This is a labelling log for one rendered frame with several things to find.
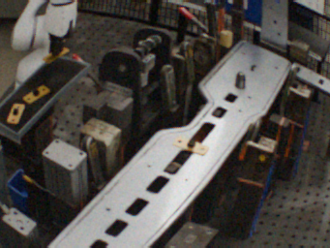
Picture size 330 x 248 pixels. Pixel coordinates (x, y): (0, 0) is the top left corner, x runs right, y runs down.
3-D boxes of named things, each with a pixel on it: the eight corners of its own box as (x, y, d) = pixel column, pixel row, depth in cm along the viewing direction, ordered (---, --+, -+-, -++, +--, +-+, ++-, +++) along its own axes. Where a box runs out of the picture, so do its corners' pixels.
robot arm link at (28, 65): (15, 71, 204) (25, 13, 191) (58, 65, 210) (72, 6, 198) (16, 88, 195) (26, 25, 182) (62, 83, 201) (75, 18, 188)
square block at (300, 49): (296, 130, 239) (307, 50, 218) (281, 123, 241) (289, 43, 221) (301, 120, 245) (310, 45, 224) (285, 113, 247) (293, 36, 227)
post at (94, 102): (100, 225, 188) (98, 108, 166) (85, 218, 190) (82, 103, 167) (106, 217, 192) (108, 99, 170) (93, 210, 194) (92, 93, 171)
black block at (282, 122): (269, 205, 202) (290, 132, 185) (243, 198, 205) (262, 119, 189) (278, 192, 208) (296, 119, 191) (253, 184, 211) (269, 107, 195)
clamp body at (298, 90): (290, 186, 210) (311, 102, 191) (265, 178, 214) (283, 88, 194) (298, 172, 217) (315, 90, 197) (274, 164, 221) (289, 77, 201)
